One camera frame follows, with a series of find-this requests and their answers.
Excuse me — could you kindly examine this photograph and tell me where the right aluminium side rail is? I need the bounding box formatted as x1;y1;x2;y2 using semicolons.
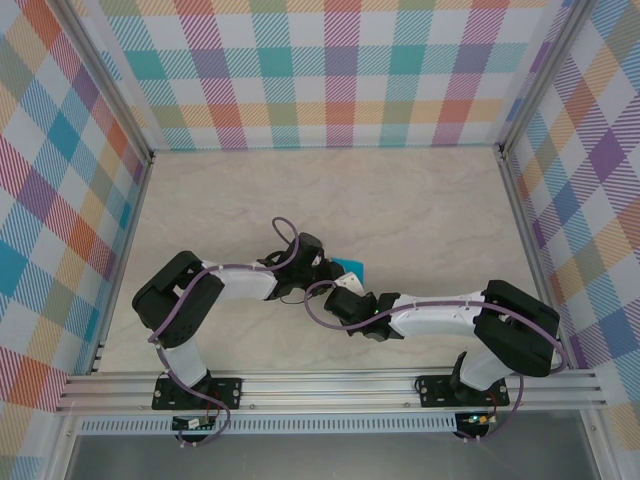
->
499;152;571;371

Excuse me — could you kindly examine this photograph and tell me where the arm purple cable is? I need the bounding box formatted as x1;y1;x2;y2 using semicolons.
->
303;281;569;444
148;217;304;449

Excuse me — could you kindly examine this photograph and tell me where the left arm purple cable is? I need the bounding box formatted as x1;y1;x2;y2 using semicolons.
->
148;217;304;449

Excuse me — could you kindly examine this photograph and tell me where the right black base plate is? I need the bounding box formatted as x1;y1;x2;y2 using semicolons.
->
417;374;510;409

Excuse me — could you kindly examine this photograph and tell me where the black circuit board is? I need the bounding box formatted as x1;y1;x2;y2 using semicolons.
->
171;415;217;432

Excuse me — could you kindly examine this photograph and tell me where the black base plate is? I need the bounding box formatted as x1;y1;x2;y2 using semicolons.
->
417;374;510;409
151;375;245;412

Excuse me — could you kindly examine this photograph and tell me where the slotted aluminium cable tray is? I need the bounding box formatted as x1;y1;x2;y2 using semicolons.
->
78;417;459;435

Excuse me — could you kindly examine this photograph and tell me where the right aluminium frame post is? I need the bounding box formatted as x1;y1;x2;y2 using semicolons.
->
497;0;596;161

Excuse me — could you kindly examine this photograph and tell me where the aluminium side rail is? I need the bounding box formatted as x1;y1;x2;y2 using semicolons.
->
87;152;156;376
499;152;571;371

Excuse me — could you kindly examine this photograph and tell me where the aluminium frame post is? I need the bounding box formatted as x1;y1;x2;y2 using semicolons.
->
47;0;156;164
497;0;596;161

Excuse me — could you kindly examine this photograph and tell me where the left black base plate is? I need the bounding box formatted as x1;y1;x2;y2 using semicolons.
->
151;375;245;412

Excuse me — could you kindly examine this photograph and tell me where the left aluminium frame post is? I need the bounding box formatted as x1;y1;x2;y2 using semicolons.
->
47;0;156;164

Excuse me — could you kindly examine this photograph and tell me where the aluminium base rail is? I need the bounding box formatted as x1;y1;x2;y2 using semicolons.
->
55;367;609;414

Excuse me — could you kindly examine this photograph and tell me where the left aluminium side rail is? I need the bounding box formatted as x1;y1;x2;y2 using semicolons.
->
87;152;156;376

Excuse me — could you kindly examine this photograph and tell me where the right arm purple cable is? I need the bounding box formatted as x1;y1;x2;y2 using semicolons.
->
303;281;569;444

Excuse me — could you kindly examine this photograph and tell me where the grey metal panel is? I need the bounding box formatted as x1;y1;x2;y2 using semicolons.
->
64;433;601;480

